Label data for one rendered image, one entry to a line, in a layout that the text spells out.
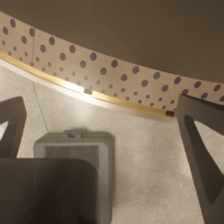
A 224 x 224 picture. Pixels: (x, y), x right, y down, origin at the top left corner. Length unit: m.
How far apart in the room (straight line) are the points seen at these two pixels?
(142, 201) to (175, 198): 0.28
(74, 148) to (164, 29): 1.17
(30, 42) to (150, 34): 0.21
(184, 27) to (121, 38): 0.09
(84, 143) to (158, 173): 0.69
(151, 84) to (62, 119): 1.30
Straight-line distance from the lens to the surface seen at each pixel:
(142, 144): 1.65
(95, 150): 1.37
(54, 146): 1.40
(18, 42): 0.41
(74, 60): 0.37
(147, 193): 1.80
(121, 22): 0.29
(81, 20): 0.31
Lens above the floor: 1.57
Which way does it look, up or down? 85 degrees down
